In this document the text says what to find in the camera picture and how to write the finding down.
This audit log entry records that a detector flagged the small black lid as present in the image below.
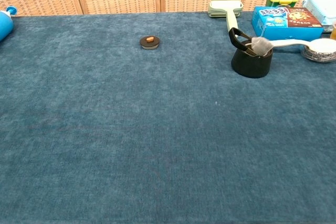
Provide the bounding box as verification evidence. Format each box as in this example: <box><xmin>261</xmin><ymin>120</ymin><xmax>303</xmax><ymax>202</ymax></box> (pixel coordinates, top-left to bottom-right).
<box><xmin>139</xmin><ymin>36</ymin><xmax>162</xmax><ymax>51</ymax></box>

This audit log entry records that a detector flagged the blue detergent pump bottle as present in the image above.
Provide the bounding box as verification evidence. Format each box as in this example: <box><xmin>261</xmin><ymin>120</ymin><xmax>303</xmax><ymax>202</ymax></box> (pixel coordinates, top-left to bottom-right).
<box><xmin>0</xmin><ymin>6</ymin><xmax>18</xmax><ymax>42</ymax></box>

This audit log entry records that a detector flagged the blue wet wipes pack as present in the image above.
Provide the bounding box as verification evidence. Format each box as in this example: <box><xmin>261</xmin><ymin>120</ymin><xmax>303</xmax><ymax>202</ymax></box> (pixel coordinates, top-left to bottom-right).
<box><xmin>301</xmin><ymin>0</ymin><xmax>336</xmax><ymax>32</ymax></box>

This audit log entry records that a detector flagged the blue table cloth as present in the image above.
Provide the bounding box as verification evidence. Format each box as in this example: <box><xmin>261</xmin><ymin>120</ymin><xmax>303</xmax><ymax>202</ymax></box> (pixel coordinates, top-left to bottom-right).
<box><xmin>0</xmin><ymin>11</ymin><xmax>336</xmax><ymax>224</ymax></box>

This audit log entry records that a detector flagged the blue cookie box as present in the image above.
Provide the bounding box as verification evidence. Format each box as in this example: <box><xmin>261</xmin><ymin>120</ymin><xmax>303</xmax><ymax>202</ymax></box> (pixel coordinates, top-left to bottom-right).
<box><xmin>251</xmin><ymin>6</ymin><xmax>324</xmax><ymax>42</ymax></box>

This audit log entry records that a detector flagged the black mug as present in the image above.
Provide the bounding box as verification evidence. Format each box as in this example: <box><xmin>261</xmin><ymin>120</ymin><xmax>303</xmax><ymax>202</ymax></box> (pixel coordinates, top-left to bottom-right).
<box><xmin>228</xmin><ymin>27</ymin><xmax>274</xmax><ymax>79</ymax></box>

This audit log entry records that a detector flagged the white dish brush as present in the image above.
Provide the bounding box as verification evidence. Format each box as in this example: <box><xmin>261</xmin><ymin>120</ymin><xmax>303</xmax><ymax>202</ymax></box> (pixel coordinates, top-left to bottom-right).
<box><xmin>269</xmin><ymin>37</ymin><xmax>336</xmax><ymax>63</ymax></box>

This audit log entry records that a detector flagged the pyramid tea bag green tag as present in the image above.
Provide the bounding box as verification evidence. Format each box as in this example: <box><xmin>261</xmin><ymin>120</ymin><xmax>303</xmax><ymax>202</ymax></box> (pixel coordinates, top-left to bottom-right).
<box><xmin>251</xmin><ymin>0</ymin><xmax>287</xmax><ymax>56</ymax></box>

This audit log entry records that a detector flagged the pale green lint roller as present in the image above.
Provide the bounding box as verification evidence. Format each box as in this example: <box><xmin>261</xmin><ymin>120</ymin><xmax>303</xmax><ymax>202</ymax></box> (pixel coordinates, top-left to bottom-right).
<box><xmin>208</xmin><ymin>0</ymin><xmax>244</xmax><ymax>36</ymax></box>

